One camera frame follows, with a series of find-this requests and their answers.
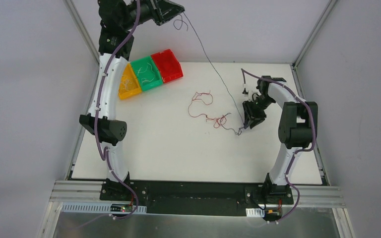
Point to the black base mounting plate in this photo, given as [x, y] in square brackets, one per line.
[193, 206]

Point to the yellow plastic bin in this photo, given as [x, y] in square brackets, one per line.
[129, 85]

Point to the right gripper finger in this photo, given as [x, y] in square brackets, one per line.
[248, 122]
[256, 121]

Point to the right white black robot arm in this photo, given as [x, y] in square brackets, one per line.
[297, 130]

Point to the aluminium front rail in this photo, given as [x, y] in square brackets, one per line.
[148, 191]

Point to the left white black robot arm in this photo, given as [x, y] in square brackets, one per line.
[118, 22]

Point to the green plastic bin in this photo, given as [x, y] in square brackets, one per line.
[147, 73]

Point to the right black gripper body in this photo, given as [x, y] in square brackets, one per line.
[254, 110]

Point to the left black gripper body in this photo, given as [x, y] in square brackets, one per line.
[157, 13]

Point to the red plastic bin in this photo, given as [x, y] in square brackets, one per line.
[168, 66]

